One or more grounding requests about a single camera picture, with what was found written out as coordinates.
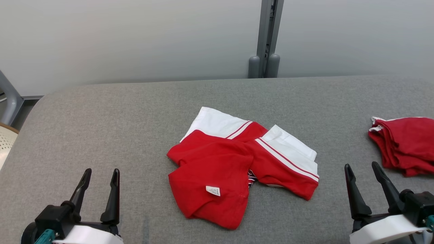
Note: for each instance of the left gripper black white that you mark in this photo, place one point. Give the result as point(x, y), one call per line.
point(91, 235)

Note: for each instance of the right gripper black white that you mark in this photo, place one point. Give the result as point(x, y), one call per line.
point(383, 232)

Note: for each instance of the red white jersey with tag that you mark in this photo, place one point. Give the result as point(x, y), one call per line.
point(210, 166)

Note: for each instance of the beige perforated laundry basket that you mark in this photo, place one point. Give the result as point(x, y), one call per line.
point(6, 145)

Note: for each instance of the left wrist camera black teal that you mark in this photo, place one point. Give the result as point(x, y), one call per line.
point(54, 217)

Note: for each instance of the wrist camera black teal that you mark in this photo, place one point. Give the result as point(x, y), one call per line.
point(418, 206)
point(54, 217)

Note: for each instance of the right wrist camera black teal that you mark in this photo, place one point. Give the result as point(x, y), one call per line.
point(418, 206)

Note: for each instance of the grey metal frame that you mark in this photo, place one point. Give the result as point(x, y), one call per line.
point(12, 101)

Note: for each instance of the grey metal post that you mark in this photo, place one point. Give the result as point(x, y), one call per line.
point(266, 34)

